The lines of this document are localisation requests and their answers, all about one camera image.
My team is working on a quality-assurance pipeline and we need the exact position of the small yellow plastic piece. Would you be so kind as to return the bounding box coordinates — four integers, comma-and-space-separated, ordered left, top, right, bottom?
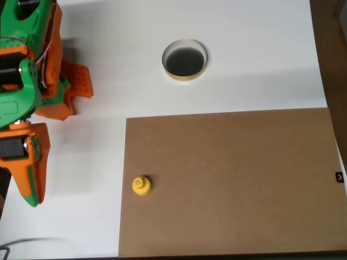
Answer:
132, 175, 152, 197

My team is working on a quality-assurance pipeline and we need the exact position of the orange robot base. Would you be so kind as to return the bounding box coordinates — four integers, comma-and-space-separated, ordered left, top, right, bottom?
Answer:
35, 61, 94, 121

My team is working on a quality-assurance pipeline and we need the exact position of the round dish with dark bottom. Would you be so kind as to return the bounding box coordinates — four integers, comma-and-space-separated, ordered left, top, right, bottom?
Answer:
162, 39, 209, 82

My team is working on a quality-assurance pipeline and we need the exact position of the brown fibreboard sheet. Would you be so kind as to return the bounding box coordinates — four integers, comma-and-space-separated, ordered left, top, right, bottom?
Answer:
118, 107, 341, 258

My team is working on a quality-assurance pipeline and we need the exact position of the white red black servo cable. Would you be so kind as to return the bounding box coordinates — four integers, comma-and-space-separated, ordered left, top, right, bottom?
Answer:
34, 3, 60, 90

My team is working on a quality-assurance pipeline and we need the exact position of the grey cable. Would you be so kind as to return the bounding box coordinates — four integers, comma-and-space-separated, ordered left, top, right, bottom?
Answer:
0, 237, 66, 259

